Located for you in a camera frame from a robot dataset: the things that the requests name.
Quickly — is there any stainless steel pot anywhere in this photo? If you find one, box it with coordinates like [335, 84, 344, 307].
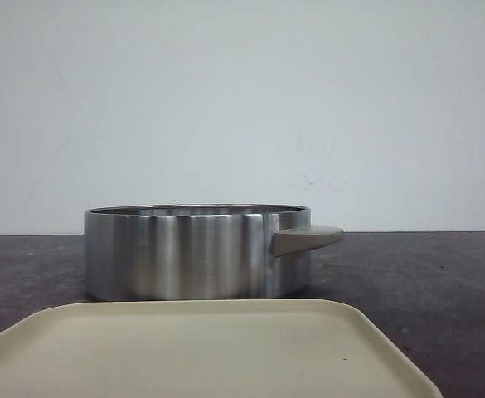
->
[84, 204, 343, 301]

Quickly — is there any cream plastic tray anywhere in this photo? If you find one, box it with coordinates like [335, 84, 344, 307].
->
[0, 299, 440, 397]

